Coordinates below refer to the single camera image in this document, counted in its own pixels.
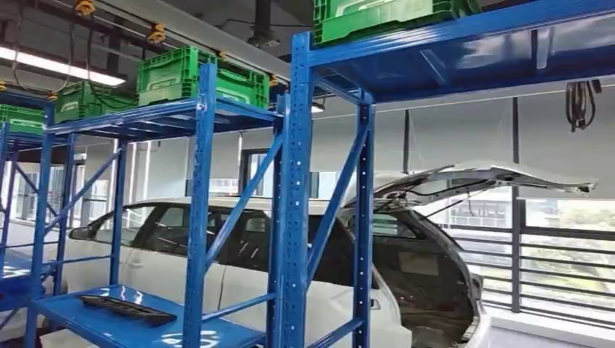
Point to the black ceiling pipe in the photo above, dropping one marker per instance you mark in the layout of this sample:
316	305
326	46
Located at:
263	21

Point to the small ceiling lamp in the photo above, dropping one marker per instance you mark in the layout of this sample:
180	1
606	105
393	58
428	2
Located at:
317	109

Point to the long ceiling lamp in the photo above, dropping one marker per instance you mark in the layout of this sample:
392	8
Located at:
57	67

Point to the black plastic grille part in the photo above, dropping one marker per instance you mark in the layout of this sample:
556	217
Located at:
127	310

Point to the green plastic crate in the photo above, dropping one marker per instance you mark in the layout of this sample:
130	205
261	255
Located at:
384	19
21	120
192	72
81	103

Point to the grey window railing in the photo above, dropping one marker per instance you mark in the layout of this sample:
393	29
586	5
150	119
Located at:
552	269

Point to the large blue steel rack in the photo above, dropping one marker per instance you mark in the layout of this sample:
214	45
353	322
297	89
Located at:
298	192

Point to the white car with open tailgate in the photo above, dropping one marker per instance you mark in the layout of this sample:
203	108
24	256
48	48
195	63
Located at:
288	293

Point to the grey roller blind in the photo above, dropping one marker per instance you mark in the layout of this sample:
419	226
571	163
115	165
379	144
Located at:
567	158
456	139

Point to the grey ceiling rail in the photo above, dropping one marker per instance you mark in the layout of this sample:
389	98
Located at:
192	33

